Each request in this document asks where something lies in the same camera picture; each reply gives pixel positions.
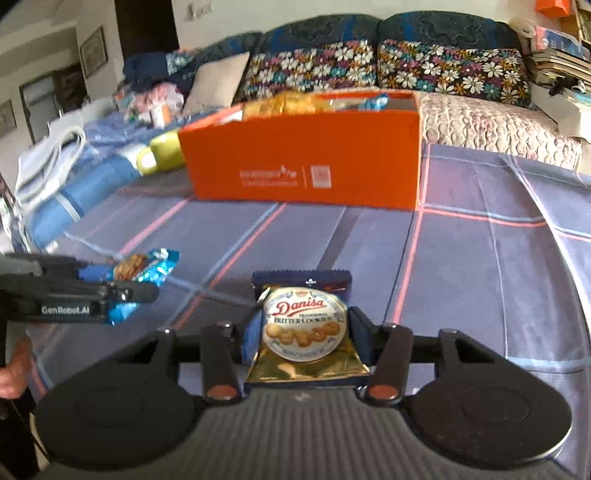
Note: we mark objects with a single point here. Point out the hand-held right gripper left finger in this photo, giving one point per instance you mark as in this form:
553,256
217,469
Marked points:
251,337

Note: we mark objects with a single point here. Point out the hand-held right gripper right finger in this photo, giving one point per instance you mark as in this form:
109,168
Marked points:
360,337

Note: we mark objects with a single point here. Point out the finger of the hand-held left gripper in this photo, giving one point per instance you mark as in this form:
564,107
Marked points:
46,265
124,291

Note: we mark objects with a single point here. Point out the blue cookie packet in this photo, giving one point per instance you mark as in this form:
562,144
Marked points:
147,265

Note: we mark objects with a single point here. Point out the navy butter cookie packet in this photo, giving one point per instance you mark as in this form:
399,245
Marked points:
304,323

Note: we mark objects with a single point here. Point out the orange cardboard box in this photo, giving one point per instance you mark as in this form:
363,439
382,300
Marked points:
300,157

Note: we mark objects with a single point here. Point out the pile of assorted snack packets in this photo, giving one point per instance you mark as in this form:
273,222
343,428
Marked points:
286,104

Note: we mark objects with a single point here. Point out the person's left hand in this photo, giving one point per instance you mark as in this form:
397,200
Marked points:
14,369

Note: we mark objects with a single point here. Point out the blue striped bedding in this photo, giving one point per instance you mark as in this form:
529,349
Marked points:
92,184

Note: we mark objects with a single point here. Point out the blue plaid tablecloth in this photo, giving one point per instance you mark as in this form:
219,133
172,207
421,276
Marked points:
461,258

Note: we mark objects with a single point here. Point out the yellow-green mug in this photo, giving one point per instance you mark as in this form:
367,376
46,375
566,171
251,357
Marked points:
166,150

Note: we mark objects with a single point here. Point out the pile of clothes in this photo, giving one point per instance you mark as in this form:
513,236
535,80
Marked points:
152,87

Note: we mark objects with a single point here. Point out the beige pillow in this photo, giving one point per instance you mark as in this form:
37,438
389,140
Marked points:
214,85

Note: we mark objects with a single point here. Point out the pink quilted sofa cover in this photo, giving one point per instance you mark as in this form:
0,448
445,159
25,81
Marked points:
498,124

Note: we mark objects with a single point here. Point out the floral sofa cushion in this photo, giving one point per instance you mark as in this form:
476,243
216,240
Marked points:
314,67
452,71

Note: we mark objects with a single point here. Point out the white cloth covered side table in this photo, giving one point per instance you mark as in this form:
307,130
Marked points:
568,110

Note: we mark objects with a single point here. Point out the floral sofa cushions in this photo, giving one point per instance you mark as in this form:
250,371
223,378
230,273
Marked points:
415,27

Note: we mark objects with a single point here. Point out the stack of books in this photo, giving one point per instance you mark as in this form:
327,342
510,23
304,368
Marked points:
558,64

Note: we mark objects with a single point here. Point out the blue and pink tissue box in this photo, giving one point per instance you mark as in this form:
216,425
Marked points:
558,39

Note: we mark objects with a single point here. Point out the orange paper bag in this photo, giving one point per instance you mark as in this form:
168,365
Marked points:
553,7

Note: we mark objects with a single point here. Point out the small framed wall picture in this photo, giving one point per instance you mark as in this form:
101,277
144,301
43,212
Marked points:
7,116
93,50

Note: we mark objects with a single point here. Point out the white wall switch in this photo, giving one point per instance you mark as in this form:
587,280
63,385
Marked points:
198,10

